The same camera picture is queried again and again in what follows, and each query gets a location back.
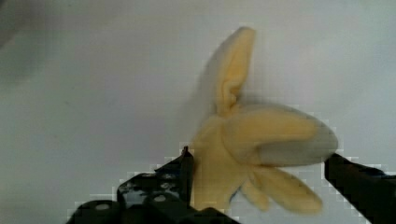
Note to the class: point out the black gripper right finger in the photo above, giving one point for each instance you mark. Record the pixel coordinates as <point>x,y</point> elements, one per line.
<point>367,189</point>

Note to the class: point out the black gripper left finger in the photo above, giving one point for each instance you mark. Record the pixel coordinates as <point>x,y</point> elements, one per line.
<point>160,197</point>

